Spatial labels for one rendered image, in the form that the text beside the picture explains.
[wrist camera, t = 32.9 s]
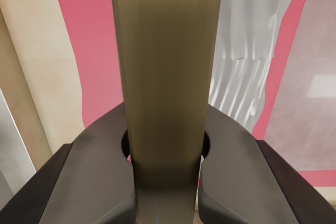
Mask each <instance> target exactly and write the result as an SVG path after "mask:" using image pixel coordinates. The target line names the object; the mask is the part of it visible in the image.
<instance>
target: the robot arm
mask: <svg viewBox="0 0 336 224"><path fill-rule="evenodd" d="M129 155H130V146H129V137H128V128H127V119H126V110H125V101H124V102H122V103H121V104H119V105H118V106H116V107H115V108H113V109H112V110H110V111H109V112H107V113H106V114H104V115H103V116H101V117H100V118H98V119H97V120H95V121H94V122H93V123H92V124H90V125H89V126H88V127H87V128H85V129H84V130H83V131H82V132H81V133H80V134H79V135H78V136H77V137H76V138H75V139H74V140H73V142H72V143H64V144H63V145H62V146H61V147H60V148H59V149H58V150H57V151H56V153H55V154H54V155H53V156H52V157H51V158H50V159H49V160H48V161H47V162H46V163H45V164H44V165H43V166H42V167H41V168H40V169H39V170H38V171H37V172H36V173H35V174H34V175H33V176H32V177H31V179H30V180H29V181H28V182H27V183H26V184H25V185H24V186H23V187H22V188H21V189H20V190H19V191H18V192H17V193H16V194H15V195H14V196H13V197H12V198H11V199H10V201H9V202H8V203H7V204H6V205H5V206H4V207H3V208H2V209H1V211H0V224H134V223H135V221H136V218H137V210H136V191H135V181H134V170H133V165H132V164H131V163H130V162H129V161H128V160H127V158H128V156H129ZM201 155H202V156H203V158H204V160H203V162H202V163H201V168H200V176H199V184H198V192H197V196H198V215H199V218H200V220H201V221H202V222H203V224H336V210H335V209H334V208H333V207H332V205H331V204H330V203H329V202H328V201H327V200H326V199H325V198H324V197H323V196H322V195H321V194H320V193H319V192H318V191H317V190H316V189H315V188H314V187H313V186H312V185H311V184H310V183H309V182H308V181H307V180H306V179H305V178H303V177H302V176H301V175H300V174H299V173H298V172H297V171H296V170H295V169H294V168H293V167H292V166H291V165H290V164H289V163H288V162H287V161H286V160H285V159H283V158H282V157H281V156H280V155H279V154H278V153H277V152H276V151H275V150H274V149H273V148H272V147H271V146H270V145H269V144H268V143H267V142H266V141H265V140H257V139H256V138H255V137H254V136H253V135H252V134H251V133H249V132H248V131H247V130H246V129H245V128H244V127H243V126H242V125H240V124H239V123H238V122H237V121H235V120H234V119H232V118H231V117H229V116H228V115H226V114H225V113H223V112H221V111H220V110H218V109H217V108H215V107H213V106H212V105H210V104H208V106H207V114H206V122H205V130H204V138H203V146H202V154H201Z"/></svg>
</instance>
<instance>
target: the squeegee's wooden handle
mask: <svg viewBox="0 0 336 224"><path fill-rule="evenodd" d="M113 5H114V14H115V24H116V33H117V42H118V51H119V60H120V69H121V78H122V87H123V96H124V105H125V114H126V123H127V132H128V141H129V150H130V159H131V164H132V166H133V175H134V185H135V196H136V213H137V222H138V224H193V221H194V213H195V205H196V197H197V189H198V181H199V173H200V165H201V157H202V149H203V141H204V133H205V125H206V117H207V109H208V101H209V93H210V85H211V77H212V69H213V61H214V53H215V45H216V37H217V29H218V21H219V13H220V5H221V0H113Z"/></svg>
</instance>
